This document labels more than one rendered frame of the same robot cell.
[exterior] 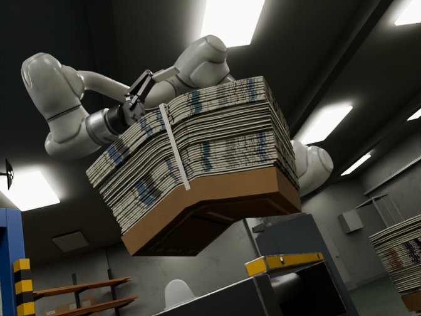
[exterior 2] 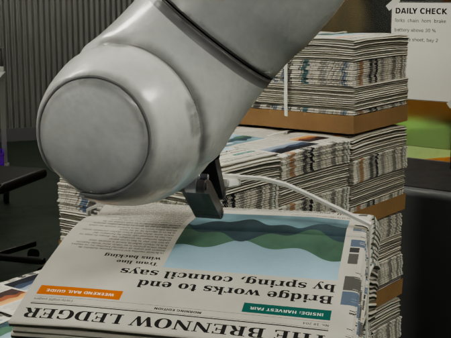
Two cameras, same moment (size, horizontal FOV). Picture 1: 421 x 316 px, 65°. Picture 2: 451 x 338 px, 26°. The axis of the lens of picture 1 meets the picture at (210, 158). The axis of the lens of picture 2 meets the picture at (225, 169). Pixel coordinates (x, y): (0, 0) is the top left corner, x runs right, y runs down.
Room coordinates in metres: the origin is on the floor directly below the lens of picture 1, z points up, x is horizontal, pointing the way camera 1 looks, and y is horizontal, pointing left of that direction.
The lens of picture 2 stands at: (0.76, 0.97, 1.41)
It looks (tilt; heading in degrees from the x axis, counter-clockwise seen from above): 11 degrees down; 267
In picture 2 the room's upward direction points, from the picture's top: straight up
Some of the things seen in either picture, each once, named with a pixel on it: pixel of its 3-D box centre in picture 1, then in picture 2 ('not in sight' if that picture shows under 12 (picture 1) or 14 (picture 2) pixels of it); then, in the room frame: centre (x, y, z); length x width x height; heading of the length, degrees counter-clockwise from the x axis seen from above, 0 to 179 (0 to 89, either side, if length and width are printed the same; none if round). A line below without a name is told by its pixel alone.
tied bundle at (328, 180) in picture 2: not in sight; (249, 186); (0.59, -1.27, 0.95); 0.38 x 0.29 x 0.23; 139
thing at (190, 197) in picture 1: (217, 204); not in sight; (0.71, 0.02, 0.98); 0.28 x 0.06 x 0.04; 165
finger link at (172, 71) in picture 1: (166, 74); not in sight; (0.71, 0.03, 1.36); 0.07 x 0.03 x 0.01; 76
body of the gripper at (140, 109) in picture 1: (128, 115); not in sight; (0.75, 0.17, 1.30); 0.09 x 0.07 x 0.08; 76
